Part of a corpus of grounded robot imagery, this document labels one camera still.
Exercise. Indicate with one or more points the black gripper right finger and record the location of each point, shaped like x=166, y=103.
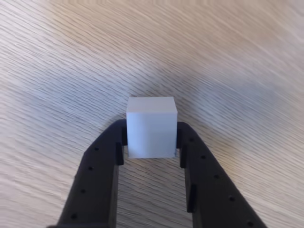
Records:
x=213, y=194

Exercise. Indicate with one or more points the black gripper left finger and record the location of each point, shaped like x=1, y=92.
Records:
x=95, y=190

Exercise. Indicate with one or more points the white cube block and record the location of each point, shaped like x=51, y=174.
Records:
x=152, y=133

